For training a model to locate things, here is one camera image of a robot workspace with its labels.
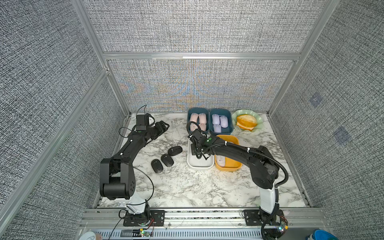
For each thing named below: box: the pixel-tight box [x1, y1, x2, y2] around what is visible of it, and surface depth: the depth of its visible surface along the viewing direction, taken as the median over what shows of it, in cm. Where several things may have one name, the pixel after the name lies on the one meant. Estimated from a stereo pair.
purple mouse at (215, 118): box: [212, 114, 220, 125], surface depth 115 cm
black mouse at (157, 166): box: [151, 158, 164, 174], surface depth 92 cm
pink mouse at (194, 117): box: [189, 113, 199, 123], surface depth 116 cm
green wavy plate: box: [231, 109, 263, 132], surface depth 110 cm
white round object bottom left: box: [78, 231, 97, 240], surface depth 66 cm
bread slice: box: [236, 121, 254, 131], surface depth 108 cm
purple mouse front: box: [219, 115, 229, 129], surface depth 114 cm
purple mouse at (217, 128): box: [213, 124, 222, 133], surface depth 108 cm
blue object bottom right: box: [312, 229, 340, 240], surface depth 62 cm
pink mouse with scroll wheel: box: [198, 113, 207, 132], surface depth 115 cm
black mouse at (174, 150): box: [167, 146, 183, 156], surface depth 99 cm
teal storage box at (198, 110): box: [187, 107, 210, 134], surface depth 116 cm
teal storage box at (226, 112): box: [209, 108, 233, 135], surface depth 112 cm
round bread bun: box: [236, 114, 257, 127], surface depth 108 cm
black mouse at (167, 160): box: [160, 153, 175, 167], surface depth 94 cm
